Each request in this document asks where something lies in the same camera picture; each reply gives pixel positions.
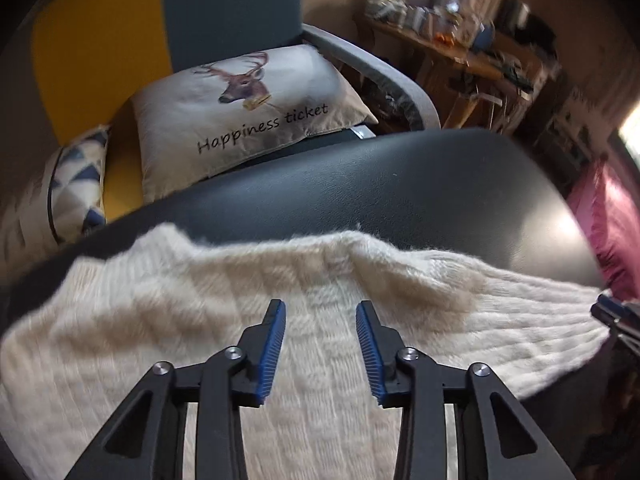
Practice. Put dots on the triangle pattern pillow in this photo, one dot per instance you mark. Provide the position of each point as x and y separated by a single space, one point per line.
75 180

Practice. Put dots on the grey yellow blue sofa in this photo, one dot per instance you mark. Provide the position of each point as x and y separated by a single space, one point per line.
225 10

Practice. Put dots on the white low shelf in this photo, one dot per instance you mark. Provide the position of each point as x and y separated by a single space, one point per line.
575 130

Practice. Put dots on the wooden desk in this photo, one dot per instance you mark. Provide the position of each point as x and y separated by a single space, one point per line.
420 42

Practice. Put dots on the deer print pillow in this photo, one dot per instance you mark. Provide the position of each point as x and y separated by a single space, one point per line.
250 125

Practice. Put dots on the black television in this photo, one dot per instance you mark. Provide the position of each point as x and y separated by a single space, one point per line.
540 27

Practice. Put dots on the pink bedding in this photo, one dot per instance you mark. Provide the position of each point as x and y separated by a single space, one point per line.
610 220

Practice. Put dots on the blue chair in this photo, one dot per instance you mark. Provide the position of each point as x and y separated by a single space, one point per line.
484 36

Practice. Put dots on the cream knit sweater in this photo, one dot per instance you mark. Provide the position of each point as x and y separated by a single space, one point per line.
150 310

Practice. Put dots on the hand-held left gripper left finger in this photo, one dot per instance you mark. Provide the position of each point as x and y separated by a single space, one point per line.
272 355

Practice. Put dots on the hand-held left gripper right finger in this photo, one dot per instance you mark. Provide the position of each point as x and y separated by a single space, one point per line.
370 355

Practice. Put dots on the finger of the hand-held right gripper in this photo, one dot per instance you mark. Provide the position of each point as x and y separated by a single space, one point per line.
607 312

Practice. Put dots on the orange fruit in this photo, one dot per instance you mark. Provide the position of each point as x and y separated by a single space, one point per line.
442 37

